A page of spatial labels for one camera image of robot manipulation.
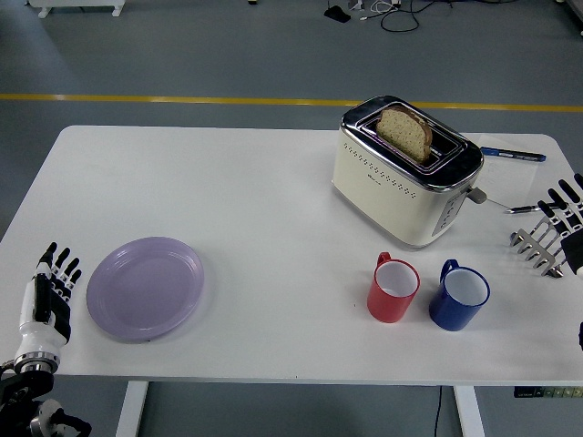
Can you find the bread slice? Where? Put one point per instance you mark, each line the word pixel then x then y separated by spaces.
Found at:
pixel 403 134

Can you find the blue marker pen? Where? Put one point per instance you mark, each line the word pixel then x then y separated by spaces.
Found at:
pixel 512 155

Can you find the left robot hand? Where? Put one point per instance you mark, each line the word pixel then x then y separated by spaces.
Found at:
pixel 43 334

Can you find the cream and chrome toaster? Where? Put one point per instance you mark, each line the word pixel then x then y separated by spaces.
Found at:
pixel 378 200

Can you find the red mug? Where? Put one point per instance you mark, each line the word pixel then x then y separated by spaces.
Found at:
pixel 387 307

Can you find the blue mug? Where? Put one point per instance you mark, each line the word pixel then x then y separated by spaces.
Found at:
pixel 448 314

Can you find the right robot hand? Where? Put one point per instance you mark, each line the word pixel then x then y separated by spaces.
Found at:
pixel 573 248

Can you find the white table leg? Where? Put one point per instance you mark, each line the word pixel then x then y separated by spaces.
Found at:
pixel 469 412
pixel 132 409

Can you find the white furniture base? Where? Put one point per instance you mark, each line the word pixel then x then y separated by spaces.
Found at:
pixel 77 4

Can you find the purple plastic plate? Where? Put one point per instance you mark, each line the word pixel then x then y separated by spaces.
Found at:
pixel 143 291

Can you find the black ballpoint pen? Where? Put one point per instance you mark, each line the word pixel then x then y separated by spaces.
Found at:
pixel 524 209

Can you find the black floor pedal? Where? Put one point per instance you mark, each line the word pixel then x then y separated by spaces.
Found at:
pixel 337 13

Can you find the yellow floor tape line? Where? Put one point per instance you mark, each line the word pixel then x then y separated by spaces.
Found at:
pixel 182 99

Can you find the table height control panel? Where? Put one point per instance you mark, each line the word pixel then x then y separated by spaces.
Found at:
pixel 546 392

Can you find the metal toast rack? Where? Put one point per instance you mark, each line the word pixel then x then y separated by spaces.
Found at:
pixel 535 252

